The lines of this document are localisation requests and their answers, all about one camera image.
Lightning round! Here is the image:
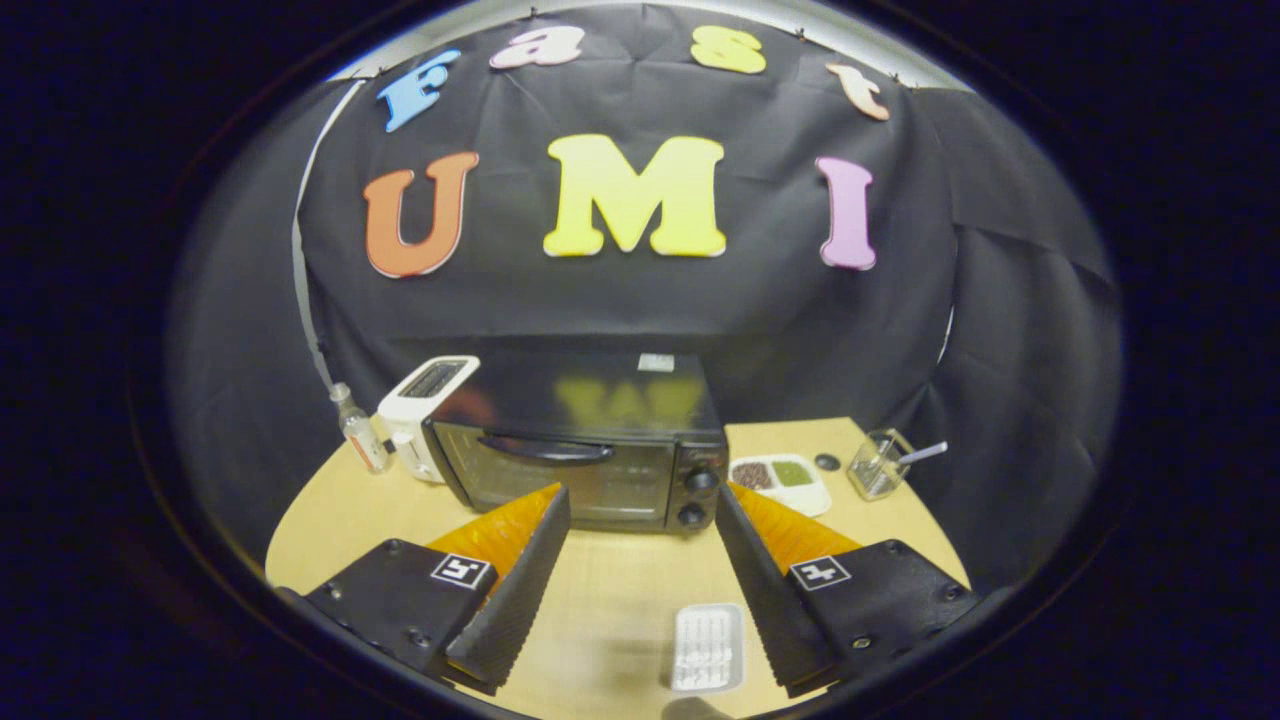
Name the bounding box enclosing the white pop-up toaster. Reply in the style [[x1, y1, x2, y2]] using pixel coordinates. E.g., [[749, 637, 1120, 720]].
[[376, 355, 481, 485]]

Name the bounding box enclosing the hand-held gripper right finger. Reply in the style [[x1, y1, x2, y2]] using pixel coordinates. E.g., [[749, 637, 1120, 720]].
[[714, 482, 986, 698]]

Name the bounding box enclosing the clear bottle with orange label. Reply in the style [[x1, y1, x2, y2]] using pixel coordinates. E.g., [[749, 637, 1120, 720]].
[[330, 383, 391, 475]]

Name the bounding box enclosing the wire mesh utensil holder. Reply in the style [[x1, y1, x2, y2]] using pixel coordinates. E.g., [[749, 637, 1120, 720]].
[[847, 428, 916, 501]]

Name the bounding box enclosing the black toaster oven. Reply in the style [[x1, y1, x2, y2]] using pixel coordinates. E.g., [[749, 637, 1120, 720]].
[[422, 350, 731, 534]]

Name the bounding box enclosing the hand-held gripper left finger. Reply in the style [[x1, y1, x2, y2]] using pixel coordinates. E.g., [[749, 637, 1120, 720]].
[[278, 485, 572, 696]]

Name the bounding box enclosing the white divided dish with beans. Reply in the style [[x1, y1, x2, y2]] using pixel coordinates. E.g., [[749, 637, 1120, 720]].
[[728, 454, 833, 519]]

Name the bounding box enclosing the white rectangular tray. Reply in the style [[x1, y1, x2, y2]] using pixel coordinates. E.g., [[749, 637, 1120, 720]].
[[668, 602, 746, 695]]

